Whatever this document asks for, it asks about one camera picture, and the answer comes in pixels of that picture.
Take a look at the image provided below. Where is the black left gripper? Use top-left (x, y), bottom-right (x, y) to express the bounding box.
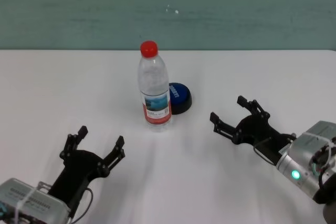
top-left (48, 125), bottom-right (125, 209)

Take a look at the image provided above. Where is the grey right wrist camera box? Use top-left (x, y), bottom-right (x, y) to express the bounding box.
top-left (288, 121), bottom-right (336, 175)

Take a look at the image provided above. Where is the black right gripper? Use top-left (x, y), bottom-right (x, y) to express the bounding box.
top-left (209, 95), bottom-right (297, 164)

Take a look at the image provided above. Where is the dark right gripper cable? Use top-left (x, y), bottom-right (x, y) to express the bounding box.
top-left (253, 133), bottom-right (297, 167)

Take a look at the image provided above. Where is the clear red-capped water bottle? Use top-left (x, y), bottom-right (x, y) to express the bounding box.
top-left (138, 40), bottom-right (173, 133)

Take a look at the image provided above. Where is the dark left gripper cable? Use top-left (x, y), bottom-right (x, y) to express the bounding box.
top-left (70, 187), bottom-right (94, 222)

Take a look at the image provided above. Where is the dark gripper cable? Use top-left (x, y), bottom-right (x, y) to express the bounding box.
top-left (253, 133), bottom-right (297, 167)
top-left (70, 187), bottom-right (94, 222)

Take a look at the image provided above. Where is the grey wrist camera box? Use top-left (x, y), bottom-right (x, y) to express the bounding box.
top-left (0, 178), bottom-right (70, 224)
top-left (288, 121), bottom-right (336, 175)

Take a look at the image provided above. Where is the blue button with black base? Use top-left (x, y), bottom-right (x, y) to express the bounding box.
top-left (169, 82), bottom-right (193, 115)

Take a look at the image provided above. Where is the white left camera zip tie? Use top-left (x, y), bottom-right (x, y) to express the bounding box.
top-left (14, 182), bottom-right (47, 224)

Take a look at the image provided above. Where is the white right camera zip tie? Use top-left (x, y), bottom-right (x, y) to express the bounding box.
top-left (304, 132), bottom-right (334, 168)

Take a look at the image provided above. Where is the white camera zip tie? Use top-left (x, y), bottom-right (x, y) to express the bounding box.
top-left (304, 132), bottom-right (334, 168)
top-left (14, 182), bottom-right (47, 224)

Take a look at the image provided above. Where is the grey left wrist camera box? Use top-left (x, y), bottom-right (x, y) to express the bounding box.
top-left (0, 178), bottom-right (70, 224)

